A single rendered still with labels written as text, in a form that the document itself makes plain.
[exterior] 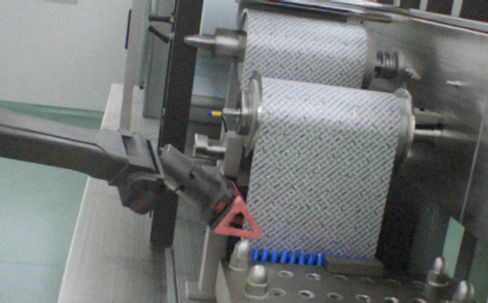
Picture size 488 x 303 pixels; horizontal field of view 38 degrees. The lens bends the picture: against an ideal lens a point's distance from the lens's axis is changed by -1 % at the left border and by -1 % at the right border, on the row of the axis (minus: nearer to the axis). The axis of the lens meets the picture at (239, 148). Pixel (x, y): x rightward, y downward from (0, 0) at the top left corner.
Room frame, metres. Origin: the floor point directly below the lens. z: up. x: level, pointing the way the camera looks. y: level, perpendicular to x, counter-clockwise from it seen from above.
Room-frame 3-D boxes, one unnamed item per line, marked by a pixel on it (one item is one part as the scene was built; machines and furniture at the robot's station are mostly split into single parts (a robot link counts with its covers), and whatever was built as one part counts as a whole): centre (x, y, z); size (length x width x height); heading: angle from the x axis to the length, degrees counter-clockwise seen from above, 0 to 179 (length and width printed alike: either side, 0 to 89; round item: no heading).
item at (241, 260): (1.05, -0.03, 1.05); 0.04 x 0.04 x 0.04
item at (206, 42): (1.41, 0.11, 1.34); 0.06 x 0.03 x 0.03; 99
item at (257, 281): (0.96, -0.05, 1.05); 0.04 x 0.04 x 0.04
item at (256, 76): (1.18, -0.01, 1.25); 0.15 x 0.01 x 0.15; 9
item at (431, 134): (1.23, -0.30, 1.25); 0.07 x 0.04 x 0.04; 99
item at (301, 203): (1.14, -0.14, 1.11); 0.23 x 0.01 x 0.18; 99
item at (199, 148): (1.20, 0.07, 1.18); 0.04 x 0.02 x 0.04; 9
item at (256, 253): (1.12, -0.15, 1.03); 0.21 x 0.04 x 0.03; 99
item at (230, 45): (1.42, 0.05, 1.34); 0.06 x 0.06 x 0.06; 9
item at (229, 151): (1.21, 0.03, 1.05); 0.06 x 0.05 x 0.31; 99
